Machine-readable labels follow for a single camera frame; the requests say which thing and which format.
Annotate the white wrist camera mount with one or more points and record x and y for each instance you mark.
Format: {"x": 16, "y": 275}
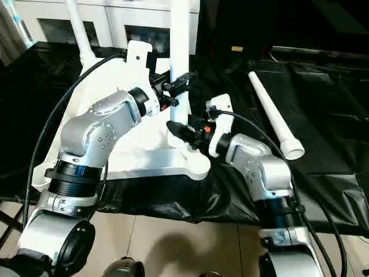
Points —
{"x": 222, "y": 121}
{"x": 138, "y": 66}

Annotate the blue white plastic pack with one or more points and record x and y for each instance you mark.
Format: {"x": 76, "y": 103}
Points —
{"x": 23, "y": 26}

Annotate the grey curtain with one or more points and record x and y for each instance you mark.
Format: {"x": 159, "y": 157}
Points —
{"x": 10, "y": 31}

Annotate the white plastic table leg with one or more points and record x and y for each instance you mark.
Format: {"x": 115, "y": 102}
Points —
{"x": 274, "y": 115}
{"x": 179, "y": 43}
{"x": 78, "y": 29}

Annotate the black plastic mat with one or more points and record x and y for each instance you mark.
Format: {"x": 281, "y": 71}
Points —
{"x": 317, "y": 130}

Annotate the black horizontal bar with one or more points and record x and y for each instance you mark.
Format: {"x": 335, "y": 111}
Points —
{"x": 317, "y": 53}

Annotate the black folding table frame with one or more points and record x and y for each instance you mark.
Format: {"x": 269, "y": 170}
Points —
{"x": 8, "y": 222}

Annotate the white plastic table top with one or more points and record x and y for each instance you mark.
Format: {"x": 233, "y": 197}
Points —
{"x": 144, "y": 155}

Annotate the dark furniture with brass label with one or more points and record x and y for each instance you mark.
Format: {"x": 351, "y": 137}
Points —
{"x": 302, "y": 23}

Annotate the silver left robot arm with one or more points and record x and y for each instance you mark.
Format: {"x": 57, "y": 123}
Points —
{"x": 86, "y": 135}

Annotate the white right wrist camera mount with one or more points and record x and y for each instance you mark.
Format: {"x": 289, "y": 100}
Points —
{"x": 222, "y": 121}

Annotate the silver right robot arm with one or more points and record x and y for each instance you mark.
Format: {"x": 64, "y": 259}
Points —
{"x": 265, "y": 173}

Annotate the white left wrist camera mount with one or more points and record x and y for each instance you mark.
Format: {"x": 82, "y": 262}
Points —
{"x": 138, "y": 66}

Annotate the white glass-door cabinet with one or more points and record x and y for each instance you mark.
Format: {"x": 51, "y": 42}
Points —
{"x": 115, "y": 17}

